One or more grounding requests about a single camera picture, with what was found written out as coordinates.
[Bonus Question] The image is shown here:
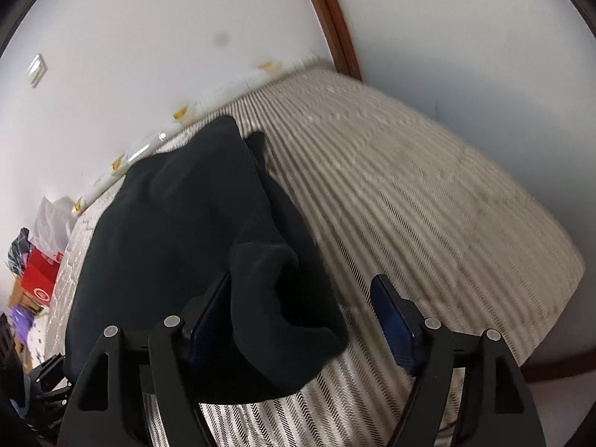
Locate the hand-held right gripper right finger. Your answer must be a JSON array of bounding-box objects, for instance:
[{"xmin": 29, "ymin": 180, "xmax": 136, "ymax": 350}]
[{"xmin": 370, "ymin": 274, "xmax": 546, "ymax": 447}]

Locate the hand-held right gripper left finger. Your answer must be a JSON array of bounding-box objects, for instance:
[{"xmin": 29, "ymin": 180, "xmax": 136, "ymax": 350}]
[{"xmin": 58, "ymin": 272, "xmax": 234, "ymax": 447}]

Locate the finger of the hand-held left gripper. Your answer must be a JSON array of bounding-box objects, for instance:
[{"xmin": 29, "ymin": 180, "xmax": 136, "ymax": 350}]
[{"xmin": 25, "ymin": 354, "xmax": 73, "ymax": 429}]

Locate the black sweatshirt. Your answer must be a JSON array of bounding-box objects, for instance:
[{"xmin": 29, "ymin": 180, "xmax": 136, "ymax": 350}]
[{"xmin": 63, "ymin": 115, "xmax": 350, "ymax": 406}]

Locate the purple object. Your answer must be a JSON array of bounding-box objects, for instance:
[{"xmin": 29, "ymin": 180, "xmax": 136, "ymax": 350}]
[{"xmin": 9, "ymin": 305, "xmax": 35, "ymax": 340}]

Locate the red box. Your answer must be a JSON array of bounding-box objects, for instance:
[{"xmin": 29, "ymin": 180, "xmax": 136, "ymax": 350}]
[{"xmin": 21, "ymin": 248, "xmax": 63, "ymax": 308}]

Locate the dark patterned bag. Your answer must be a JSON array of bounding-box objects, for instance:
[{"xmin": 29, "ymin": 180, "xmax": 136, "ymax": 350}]
[{"xmin": 6, "ymin": 227, "xmax": 32, "ymax": 275}]

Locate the striped beige mattress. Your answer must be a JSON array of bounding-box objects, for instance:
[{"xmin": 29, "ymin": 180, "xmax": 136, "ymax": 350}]
[{"xmin": 28, "ymin": 66, "xmax": 586, "ymax": 447}]

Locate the white plastic bag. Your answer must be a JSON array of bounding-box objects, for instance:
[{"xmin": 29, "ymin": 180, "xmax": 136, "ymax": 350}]
[{"xmin": 30, "ymin": 196, "xmax": 77, "ymax": 254}]

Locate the brown wooden baseboard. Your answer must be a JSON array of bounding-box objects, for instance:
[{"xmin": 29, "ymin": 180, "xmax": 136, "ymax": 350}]
[{"xmin": 524, "ymin": 356, "xmax": 590, "ymax": 383}]

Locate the white cloth with yellow print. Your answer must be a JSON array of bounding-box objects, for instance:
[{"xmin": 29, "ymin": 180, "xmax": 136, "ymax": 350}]
[{"xmin": 74, "ymin": 58, "xmax": 285, "ymax": 215}]

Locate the white wall switch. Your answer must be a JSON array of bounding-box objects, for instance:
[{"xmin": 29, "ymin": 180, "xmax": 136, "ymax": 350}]
[{"xmin": 25, "ymin": 53, "xmax": 48, "ymax": 87}]

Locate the brown wooden door frame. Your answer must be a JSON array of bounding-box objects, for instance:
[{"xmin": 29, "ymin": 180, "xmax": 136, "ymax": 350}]
[{"xmin": 295, "ymin": 0, "xmax": 364, "ymax": 82}]

